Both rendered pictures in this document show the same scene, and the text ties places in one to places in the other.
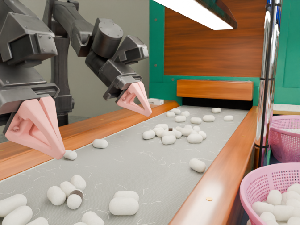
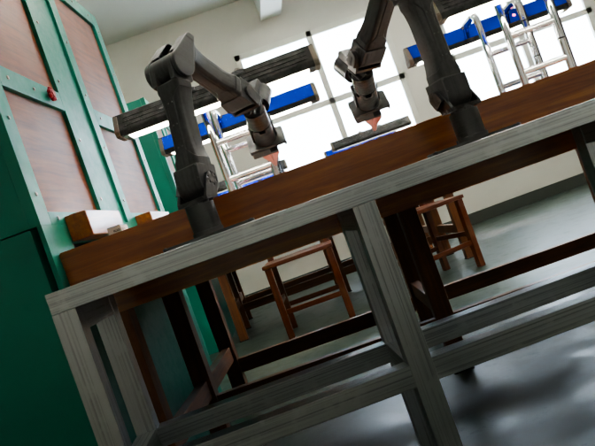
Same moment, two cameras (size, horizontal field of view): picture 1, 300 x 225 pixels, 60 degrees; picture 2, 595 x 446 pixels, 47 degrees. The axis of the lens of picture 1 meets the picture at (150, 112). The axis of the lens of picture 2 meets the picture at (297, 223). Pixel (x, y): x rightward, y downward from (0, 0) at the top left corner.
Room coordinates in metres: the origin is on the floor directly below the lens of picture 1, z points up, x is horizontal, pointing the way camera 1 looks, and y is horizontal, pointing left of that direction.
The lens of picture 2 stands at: (1.38, 1.71, 0.64)
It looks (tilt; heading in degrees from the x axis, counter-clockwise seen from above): 0 degrees down; 245
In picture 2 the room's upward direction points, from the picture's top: 20 degrees counter-clockwise
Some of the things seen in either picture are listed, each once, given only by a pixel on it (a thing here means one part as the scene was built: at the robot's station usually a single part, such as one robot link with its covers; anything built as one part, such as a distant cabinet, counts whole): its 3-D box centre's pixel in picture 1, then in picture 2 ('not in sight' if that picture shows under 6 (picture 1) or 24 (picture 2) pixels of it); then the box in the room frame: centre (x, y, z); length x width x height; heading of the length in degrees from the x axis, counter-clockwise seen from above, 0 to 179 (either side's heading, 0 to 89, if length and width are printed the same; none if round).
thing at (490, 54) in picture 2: not in sight; (509, 69); (-0.45, -0.10, 0.90); 0.20 x 0.19 x 0.45; 153
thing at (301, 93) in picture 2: not in sight; (238, 119); (0.38, -0.61, 1.08); 0.62 x 0.08 x 0.07; 153
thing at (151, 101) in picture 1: (155, 101); (118, 229); (1.05, -0.02, 0.78); 0.06 x 0.04 x 0.02; 63
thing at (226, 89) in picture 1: (213, 89); (96, 224); (1.06, -0.26, 0.83); 0.30 x 0.06 x 0.07; 63
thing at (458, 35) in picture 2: not in sight; (485, 28); (-0.48, -0.18, 1.08); 0.62 x 0.08 x 0.07; 153
